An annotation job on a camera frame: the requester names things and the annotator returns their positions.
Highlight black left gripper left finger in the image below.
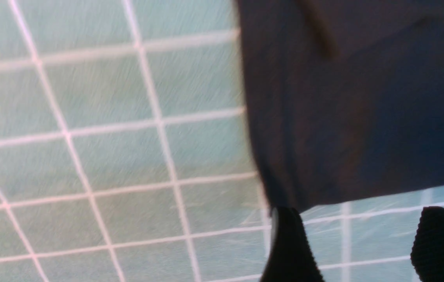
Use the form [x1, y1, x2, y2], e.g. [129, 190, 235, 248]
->
[261, 207, 324, 282]

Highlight green checkered tablecloth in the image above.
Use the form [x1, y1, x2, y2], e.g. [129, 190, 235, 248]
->
[0, 0, 444, 282]

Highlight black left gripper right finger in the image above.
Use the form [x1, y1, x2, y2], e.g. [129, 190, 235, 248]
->
[411, 206, 444, 282]

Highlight dark gray long-sleeve top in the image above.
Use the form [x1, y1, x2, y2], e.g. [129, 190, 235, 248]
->
[236, 0, 444, 212]

